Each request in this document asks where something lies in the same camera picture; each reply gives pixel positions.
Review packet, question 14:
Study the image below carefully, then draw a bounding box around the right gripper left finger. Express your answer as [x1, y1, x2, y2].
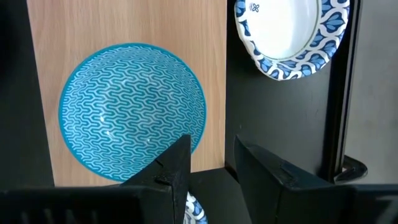
[119, 133, 192, 224]

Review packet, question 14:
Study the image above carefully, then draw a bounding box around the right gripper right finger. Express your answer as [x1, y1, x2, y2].
[234, 134, 355, 224]

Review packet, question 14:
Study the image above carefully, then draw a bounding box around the blue-patterned white paper bowl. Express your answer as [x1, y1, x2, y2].
[183, 191, 208, 224]
[233, 0, 351, 82]

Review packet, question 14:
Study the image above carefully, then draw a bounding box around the blue wave-patterned bowl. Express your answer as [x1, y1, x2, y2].
[58, 42, 208, 183]

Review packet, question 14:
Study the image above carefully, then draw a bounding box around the wooden shelf board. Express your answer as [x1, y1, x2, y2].
[26, 0, 228, 187]

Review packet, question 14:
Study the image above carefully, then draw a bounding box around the black table mat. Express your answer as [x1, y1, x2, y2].
[0, 0, 343, 224]

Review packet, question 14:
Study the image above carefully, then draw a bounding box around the black frame clamp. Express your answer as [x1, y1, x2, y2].
[334, 154, 369, 184]

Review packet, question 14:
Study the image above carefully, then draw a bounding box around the black metal table frame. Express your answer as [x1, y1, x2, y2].
[322, 0, 363, 184]

